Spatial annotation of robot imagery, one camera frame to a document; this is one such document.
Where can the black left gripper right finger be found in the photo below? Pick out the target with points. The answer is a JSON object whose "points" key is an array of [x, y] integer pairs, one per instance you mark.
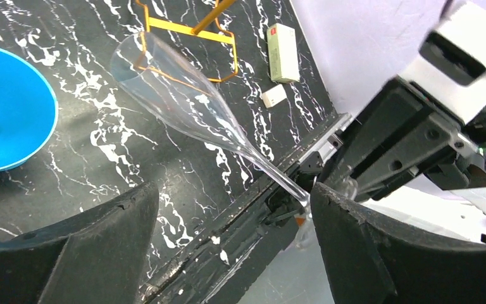
{"points": [[370, 257]]}

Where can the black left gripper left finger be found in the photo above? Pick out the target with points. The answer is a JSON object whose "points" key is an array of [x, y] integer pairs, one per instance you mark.
{"points": [[97, 256]]}

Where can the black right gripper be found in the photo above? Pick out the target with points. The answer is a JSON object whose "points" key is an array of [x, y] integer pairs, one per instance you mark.
{"points": [[402, 133]]}

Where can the blue wine glass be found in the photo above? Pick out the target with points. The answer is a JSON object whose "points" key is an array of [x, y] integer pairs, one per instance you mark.
{"points": [[28, 110]]}

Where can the clear wine glass front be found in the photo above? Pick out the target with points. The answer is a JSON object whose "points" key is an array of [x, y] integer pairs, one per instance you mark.
{"points": [[165, 84]]}

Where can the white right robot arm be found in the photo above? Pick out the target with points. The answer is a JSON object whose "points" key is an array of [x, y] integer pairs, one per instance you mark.
{"points": [[477, 205]]}

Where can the small white red box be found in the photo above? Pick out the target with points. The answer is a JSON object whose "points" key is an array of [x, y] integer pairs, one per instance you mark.
{"points": [[274, 96]]}

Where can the long white green box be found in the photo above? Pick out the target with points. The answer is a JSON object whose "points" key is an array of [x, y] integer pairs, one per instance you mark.
{"points": [[283, 54]]}

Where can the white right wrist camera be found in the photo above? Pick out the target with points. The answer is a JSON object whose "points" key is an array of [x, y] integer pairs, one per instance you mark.
{"points": [[451, 62]]}

